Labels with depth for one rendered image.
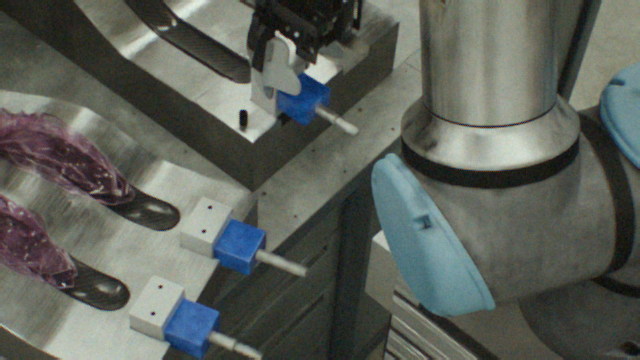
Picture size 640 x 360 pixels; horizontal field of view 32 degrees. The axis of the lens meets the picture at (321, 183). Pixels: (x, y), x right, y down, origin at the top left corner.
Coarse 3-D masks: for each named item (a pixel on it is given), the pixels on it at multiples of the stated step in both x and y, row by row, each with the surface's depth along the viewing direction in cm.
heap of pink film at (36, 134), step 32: (0, 128) 117; (32, 128) 115; (64, 128) 118; (32, 160) 115; (64, 160) 116; (96, 160) 117; (0, 192) 111; (96, 192) 116; (128, 192) 119; (0, 224) 109; (32, 224) 111; (0, 256) 109; (32, 256) 110; (64, 256) 112
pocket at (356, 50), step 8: (336, 40) 133; (344, 40) 133; (352, 40) 132; (360, 40) 131; (344, 48) 134; (352, 48) 133; (360, 48) 132; (368, 48) 131; (328, 56) 133; (344, 56) 133; (352, 56) 133; (360, 56) 131; (336, 64) 132; (344, 64) 132; (352, 64) 130; (344, 72) 129
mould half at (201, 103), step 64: (0, 0) 142; (64, 0) 130; (192, 0) 134; (128, 64) 129; (192, 64) 128; (320, 64) 128; (384, 64) 137; (192, 128) 128; (256, 128) 121; (320, 128) 132
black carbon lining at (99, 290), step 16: (144, 192) 119; (112, 208) 118; (128, 208) 119; (144, 208) 119; (160, 208) 119; (144, 224) 118; (160, 224) 118; (176, 224) 117; (80, 272) 113; (96, 272) 113; (64, 288) 112; (80, 288) 112; (96, 288) 112; (112, 288) 113; (128, 288) 112; (96, 304) 111; (112, 304) 111
